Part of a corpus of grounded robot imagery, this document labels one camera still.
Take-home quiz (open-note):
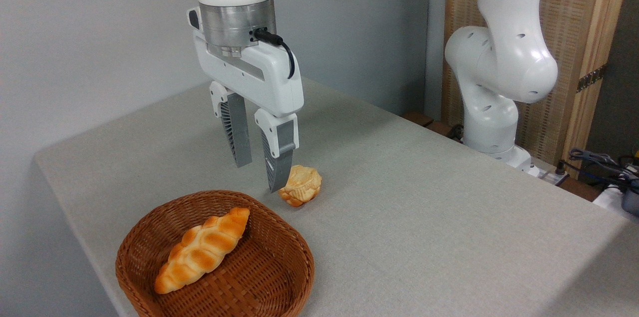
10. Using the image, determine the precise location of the metal screen hinge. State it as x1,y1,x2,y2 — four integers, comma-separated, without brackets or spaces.
577,64,608,93

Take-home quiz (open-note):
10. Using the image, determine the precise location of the small round bread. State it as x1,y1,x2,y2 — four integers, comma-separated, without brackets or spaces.
278,165,322,208

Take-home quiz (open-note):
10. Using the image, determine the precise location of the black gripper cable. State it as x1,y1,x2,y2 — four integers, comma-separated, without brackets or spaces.
254,28,296,80

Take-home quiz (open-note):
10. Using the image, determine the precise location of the white power strip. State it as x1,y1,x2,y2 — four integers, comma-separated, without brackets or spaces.
528,165,570,186

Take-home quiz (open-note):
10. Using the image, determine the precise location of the long braided bread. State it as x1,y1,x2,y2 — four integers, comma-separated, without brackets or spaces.
154,207,251,295

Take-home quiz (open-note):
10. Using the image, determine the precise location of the blue-grey plastic object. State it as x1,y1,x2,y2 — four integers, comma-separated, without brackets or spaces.
621,180,639,217

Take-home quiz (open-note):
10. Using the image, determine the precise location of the brown wicker basket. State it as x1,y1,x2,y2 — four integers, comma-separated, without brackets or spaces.
115,190,316,317

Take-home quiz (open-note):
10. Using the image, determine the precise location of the wooden woven screen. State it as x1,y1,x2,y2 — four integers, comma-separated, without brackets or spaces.
442,0,635,178

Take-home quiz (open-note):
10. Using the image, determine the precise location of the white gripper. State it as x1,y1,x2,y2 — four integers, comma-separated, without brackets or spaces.
187,6,305,193

